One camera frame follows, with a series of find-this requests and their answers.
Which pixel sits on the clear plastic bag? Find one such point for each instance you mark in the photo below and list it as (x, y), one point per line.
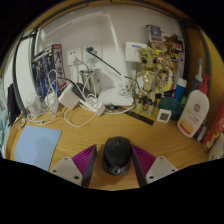
(34, 105)

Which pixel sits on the white mug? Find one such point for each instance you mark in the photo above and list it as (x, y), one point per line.
(218, 150)

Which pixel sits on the white cube charger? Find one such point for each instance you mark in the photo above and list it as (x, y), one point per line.
(51, 101)

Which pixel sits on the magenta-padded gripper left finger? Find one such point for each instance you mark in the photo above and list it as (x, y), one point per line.
(68, 170)

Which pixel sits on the white power strip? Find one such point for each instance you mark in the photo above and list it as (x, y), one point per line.
(95, 107)

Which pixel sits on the white wall socket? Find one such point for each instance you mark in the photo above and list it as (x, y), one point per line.
(74, 56)
(96, 55)

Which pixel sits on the robot model kit box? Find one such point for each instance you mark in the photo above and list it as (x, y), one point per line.
(43, 71)

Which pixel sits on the tan brick tree figure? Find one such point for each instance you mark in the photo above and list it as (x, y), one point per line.
(148, 83)

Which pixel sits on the colourful figure boxes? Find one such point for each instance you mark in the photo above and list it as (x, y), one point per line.
(166, 40)

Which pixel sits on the black hanging bag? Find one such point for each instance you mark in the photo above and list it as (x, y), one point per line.
(13, 105)

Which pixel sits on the metal cup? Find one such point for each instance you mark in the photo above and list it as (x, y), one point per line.
(91, 81)

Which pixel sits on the black ruler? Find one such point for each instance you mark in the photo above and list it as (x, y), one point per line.
(136, 116)

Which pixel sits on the small white digital clock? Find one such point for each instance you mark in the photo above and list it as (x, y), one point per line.
(164, 115)

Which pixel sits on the black computer mouse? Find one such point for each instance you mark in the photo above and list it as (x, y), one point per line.
(116, 153)

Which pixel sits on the large white power adapter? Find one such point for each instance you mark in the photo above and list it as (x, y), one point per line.
(68, 97)

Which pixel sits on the white lotion pump bottle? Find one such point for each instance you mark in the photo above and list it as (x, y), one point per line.
(193, 115)

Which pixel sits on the light blue mouse pad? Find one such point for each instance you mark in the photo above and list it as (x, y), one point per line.
(36, 146)

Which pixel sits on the dark green round tin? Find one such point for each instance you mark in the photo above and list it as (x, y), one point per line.
(173, 105)

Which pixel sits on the white wall box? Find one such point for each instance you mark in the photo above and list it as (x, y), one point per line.
(135, 51)

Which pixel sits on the grey metal frame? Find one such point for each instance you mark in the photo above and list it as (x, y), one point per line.
(15, 80)

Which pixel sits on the red chips can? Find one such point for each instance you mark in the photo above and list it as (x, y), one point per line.
(215, 131)

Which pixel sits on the teal checked cloth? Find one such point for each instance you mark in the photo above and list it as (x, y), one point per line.
(2, 133)

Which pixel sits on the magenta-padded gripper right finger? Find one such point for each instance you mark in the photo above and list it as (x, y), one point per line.
(160, 168)

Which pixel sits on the white-nozzle spray bottle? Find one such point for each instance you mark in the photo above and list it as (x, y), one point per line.
(197, 76)

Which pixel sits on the white desk lamp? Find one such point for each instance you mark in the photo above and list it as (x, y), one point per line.
(115, 97)

